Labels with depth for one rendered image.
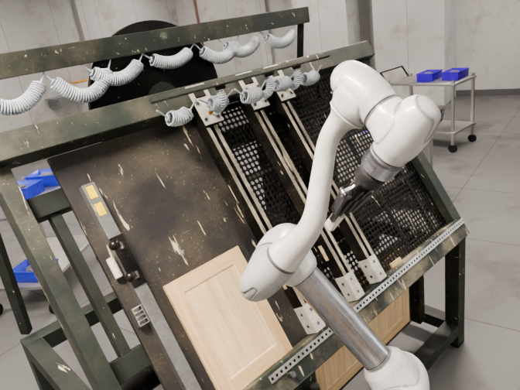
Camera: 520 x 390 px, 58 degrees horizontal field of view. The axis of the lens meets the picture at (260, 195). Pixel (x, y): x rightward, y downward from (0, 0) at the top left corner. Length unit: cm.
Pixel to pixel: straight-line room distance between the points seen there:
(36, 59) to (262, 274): 145
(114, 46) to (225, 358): 151
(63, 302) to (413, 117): 122
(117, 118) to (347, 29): 860
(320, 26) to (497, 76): 368
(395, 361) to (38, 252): 121
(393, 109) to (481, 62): 971
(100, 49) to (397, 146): 167
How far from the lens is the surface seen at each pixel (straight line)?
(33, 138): 181
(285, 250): 126
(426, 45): 1008
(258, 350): 198
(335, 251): 224
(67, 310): 170
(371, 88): 113
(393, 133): 108
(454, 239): 295
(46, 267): 172
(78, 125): 186
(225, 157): 206
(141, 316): 180
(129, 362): 182
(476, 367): 335
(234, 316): 194
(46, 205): 186
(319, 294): 150
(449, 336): 328
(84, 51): 239
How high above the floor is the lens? 220
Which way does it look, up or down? 21 degrees down
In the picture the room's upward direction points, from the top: 9 degrees counter-clockwise
